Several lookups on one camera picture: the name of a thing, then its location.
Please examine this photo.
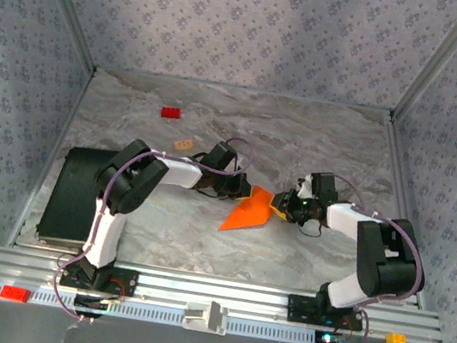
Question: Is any tan toy brick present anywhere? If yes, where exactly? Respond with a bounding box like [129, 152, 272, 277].
[173, 137, 195, 153]

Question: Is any small red toy brick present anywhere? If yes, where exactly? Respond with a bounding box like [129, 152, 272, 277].
[160, 105, 183, 121]

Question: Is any black flat case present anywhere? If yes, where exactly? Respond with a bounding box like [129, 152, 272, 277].
[33, 141, 139, 259]

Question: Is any large red toy brick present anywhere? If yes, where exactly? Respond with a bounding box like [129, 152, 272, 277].
[0, 284, 33, 305]

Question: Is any thin black cable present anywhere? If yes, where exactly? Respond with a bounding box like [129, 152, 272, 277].
[295, 217, 326, 241]
[196, 186, 227, 202]

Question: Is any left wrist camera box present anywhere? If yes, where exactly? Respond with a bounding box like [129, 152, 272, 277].
[201, 138, 241, 175]

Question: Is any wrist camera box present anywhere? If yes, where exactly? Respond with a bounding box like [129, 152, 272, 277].
[296, 168, 343, 206]
[201, 138, 241, 175]

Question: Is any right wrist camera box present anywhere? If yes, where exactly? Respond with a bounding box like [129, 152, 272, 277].
[296, 168, 343, 206]

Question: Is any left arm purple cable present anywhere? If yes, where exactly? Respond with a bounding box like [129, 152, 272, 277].
[47, 113, 257, 343]

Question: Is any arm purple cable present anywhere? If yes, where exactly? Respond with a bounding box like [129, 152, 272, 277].
[308, 174, 438, 343]
[47, 113, 257, 343]

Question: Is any aluminium frame rail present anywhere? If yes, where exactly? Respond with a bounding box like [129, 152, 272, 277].
[94, 63, 395, 118]
[357, 112, 457, 312]
[5, 60, 97, 255]

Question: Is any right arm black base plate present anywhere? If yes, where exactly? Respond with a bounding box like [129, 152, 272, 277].
[283, 292, 368, 334]

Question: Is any wide aluminium mounting rail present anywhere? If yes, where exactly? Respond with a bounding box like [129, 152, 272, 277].
[0, 242, 449, 343]

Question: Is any white plastic bracket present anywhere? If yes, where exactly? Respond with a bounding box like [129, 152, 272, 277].
[179, 295, 232, 338]

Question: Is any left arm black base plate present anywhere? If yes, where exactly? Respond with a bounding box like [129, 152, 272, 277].
[58, 257, 141, 298]

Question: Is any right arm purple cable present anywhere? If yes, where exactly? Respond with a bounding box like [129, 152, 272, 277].
[308, 174, 438, 343]

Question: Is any white slotted cable duct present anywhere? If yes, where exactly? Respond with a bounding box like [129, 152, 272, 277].
[0, 279, 346, 343]

